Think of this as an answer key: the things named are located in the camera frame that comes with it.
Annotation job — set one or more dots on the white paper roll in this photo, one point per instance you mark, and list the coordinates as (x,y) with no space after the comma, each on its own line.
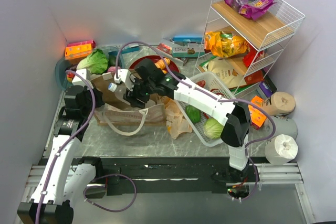
(281,149)

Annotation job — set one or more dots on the red round plate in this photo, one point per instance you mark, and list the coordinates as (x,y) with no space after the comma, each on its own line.
(154,58)

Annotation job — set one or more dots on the green napa cabbage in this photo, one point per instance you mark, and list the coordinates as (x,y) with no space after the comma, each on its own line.
(96,62)

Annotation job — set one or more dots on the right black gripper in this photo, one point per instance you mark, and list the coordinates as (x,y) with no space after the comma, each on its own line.
(135,94)

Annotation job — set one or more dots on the yellow orange chips bag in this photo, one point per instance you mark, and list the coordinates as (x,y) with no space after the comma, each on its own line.
(224,44)

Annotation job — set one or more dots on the orange packet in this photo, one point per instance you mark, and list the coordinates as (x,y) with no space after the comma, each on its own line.
(257,118)

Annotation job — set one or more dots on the red snack packet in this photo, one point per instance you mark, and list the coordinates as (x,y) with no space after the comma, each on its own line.
(252,56)

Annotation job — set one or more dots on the orange box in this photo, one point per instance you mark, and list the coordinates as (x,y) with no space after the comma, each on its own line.
(78,51)

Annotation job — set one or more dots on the beige snack bag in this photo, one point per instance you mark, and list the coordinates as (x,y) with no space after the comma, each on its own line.
(224,71)

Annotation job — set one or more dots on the white plastic basket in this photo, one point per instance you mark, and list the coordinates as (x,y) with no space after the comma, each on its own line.
(207,82)

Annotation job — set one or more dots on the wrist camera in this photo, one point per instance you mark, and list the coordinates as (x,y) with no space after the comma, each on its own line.
(82,78)
(126,77)

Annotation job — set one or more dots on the green bell pepper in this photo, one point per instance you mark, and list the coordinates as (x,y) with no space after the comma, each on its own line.
(193,114)

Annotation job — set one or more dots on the brown paper grocery bag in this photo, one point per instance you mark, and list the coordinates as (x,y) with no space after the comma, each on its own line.
(122,118)

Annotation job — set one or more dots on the teal cat picture box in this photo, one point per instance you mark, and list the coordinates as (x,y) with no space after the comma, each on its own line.
(191,50)

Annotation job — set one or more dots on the clear water bottle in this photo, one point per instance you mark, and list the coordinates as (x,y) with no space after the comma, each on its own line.
(119,92)

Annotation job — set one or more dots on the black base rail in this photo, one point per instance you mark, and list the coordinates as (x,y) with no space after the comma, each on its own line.
(126,175)

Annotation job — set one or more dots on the green round cabbage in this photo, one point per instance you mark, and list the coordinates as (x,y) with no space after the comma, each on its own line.
(212,128)

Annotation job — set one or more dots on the pink box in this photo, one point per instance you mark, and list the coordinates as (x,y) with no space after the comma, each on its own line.
(92,42)

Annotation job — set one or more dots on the red toy lobster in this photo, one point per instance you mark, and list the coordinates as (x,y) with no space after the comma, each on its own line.
(213,90)

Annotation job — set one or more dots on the red box bottom shelf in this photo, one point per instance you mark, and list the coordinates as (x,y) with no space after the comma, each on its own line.
(255,77)

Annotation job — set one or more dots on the teal white box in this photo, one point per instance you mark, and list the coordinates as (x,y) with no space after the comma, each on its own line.
(127,49)

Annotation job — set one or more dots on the orange plastic grocery bag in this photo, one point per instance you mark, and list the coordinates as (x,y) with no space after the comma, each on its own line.
(175,121)

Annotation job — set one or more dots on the grey paper roll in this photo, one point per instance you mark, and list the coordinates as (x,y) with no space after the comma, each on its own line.
(286,126)

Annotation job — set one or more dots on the purple pouch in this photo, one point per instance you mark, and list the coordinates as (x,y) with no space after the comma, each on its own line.
(266,89)

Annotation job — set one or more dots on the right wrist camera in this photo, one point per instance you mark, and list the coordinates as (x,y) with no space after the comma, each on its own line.
(126,77)

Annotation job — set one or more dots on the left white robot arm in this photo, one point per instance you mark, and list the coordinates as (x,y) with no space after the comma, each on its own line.
(57,192)

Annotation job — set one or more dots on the blue transparent bowl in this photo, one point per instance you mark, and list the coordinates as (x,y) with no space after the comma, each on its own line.
(71,64)

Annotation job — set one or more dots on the purple onion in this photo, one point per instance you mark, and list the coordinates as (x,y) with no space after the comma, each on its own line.
(112,69)

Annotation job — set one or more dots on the white wire shelf rack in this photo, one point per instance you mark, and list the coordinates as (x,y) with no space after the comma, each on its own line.
(270,33)

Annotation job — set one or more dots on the dark green avocado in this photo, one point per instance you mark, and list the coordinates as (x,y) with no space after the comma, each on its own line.
(112,61)

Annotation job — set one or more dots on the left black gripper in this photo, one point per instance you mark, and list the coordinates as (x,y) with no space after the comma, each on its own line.
(87,98)

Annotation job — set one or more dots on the red white box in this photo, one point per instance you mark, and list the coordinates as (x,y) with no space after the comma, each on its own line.
(166,52)

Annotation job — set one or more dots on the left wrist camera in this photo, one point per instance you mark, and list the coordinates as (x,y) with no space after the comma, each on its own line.
(82,78)

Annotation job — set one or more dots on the long orange bread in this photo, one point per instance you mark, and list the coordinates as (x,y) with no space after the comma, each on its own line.
(161,64)

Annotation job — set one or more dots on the blue box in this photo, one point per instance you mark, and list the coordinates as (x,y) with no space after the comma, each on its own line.
(187,39)

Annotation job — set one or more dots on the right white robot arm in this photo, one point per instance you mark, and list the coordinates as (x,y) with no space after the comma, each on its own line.
(238,159)

